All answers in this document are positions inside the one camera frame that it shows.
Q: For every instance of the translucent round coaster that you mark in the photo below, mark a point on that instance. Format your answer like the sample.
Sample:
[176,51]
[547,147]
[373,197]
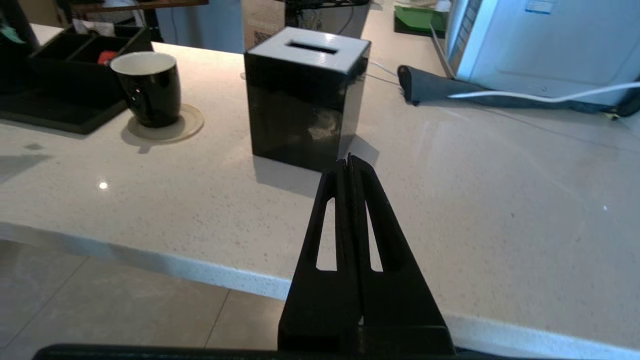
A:
[190,125]

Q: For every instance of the green cutting board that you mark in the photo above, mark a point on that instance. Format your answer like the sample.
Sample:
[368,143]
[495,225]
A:
[417,17]

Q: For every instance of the dark grey cloth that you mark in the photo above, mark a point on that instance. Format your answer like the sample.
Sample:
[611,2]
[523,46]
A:
[430,87]

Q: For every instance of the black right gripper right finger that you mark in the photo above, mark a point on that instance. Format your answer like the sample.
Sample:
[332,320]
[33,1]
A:
[400,310]

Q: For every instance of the black tissue box white lid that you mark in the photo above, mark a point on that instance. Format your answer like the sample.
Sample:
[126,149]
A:
[300,100]

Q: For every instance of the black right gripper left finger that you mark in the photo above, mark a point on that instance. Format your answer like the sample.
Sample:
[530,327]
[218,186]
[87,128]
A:
[320,310]

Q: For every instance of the black rectangular serving tray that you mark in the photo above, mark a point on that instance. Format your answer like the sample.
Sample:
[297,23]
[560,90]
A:
[50,115]

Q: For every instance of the black mug white inside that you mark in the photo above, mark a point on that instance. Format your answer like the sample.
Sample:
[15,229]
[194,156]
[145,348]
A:
[152,95]

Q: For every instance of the black compartment organizer box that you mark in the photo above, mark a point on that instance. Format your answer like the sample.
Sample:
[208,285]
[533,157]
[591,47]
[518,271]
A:
[65,75]

